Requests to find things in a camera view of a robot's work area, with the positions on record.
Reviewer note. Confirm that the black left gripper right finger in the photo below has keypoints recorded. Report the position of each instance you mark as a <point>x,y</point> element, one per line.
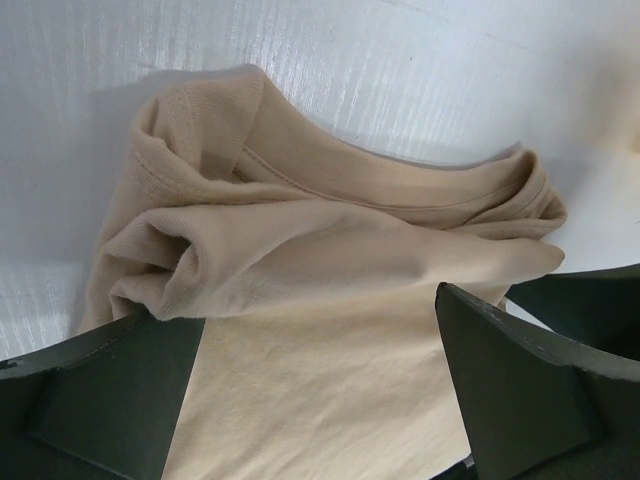
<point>536,404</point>

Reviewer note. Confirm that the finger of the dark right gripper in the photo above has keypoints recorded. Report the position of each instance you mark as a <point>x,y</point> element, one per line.
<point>597,308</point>

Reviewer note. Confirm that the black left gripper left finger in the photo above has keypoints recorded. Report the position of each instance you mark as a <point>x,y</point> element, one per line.
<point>101,405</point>

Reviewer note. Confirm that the beige t shirt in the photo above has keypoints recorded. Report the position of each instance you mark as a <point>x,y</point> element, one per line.
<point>314,265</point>

